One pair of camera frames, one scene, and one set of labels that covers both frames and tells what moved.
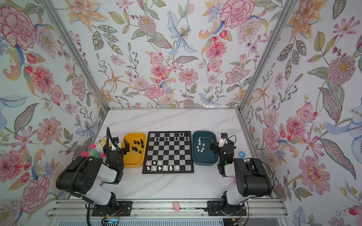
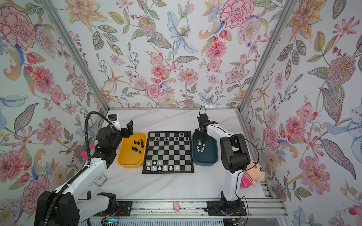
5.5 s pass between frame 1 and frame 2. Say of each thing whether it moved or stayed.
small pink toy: stayed
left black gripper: moved
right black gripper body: moved
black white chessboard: stayed
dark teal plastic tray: stayed
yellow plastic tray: stayed
